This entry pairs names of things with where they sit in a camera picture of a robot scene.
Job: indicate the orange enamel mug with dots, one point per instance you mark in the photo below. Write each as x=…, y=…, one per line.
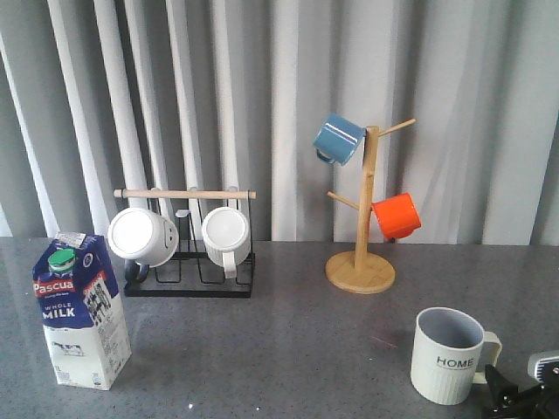
x=397, y=216

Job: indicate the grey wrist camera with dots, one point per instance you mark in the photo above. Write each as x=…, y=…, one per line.
x=543, y=364

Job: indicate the black rack with wooden bar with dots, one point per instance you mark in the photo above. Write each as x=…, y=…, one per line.
x=190, y=272

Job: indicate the blue enamel mug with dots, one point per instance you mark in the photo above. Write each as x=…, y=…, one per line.
x=337, y=140

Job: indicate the blue white milk carton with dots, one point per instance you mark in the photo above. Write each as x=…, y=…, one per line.
x=82, y=312

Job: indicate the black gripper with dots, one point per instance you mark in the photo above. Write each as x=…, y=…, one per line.
x=540, y=401

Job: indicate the grey pleated curtain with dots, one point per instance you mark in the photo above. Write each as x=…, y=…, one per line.
x=100, y=95

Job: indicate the white smiley face mug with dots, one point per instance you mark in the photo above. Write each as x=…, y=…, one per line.
x=143, y=236

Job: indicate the white ribbed HOME mug hanging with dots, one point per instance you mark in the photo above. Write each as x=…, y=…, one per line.
x=226, y=238

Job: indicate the wooden mug tree stand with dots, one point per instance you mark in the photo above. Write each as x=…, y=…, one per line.
x=360, y=271

